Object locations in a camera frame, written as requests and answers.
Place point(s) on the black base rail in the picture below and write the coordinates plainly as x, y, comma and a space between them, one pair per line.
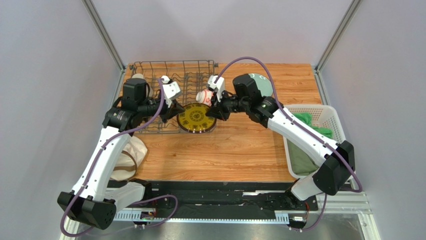
222, 200

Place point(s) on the yellow black patterned plate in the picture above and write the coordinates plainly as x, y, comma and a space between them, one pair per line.
194, 119

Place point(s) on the olive green garment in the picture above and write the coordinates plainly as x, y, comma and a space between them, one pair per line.
299, 163

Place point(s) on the white red patterned bowl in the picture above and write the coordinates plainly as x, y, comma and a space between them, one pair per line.
204, 97

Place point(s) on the aluminium frame post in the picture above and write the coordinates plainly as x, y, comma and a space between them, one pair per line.
338, 33
97, 20

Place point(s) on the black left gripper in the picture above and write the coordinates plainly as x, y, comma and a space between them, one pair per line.
170, 112

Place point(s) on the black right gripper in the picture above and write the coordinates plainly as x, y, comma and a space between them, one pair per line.
220, 106

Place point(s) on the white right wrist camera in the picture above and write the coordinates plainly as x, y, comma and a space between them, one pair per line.
216, 84

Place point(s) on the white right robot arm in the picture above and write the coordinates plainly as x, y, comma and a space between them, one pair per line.
255, 96

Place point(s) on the grey wire dish rack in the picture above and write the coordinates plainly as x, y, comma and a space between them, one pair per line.
191, 75

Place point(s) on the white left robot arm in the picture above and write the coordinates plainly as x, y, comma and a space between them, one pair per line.
87, 205

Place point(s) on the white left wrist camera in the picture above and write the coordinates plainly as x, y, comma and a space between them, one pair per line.
171, 90

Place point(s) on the left aluminium frame post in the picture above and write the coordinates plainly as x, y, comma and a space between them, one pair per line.
97, 20

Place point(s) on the light blue flower plate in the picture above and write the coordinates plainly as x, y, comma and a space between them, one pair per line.
263, 84

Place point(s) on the beige ceramic cup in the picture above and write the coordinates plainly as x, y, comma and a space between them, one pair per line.
140, 76

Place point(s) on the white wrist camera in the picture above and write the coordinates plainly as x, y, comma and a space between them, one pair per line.
216, 84
171, 90

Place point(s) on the beige canvas bag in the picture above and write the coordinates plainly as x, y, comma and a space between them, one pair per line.
129, 160

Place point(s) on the white plastic basket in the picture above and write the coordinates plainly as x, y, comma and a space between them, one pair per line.
322, 116

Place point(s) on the right aluminium frame post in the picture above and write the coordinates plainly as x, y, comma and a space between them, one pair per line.
338, 33

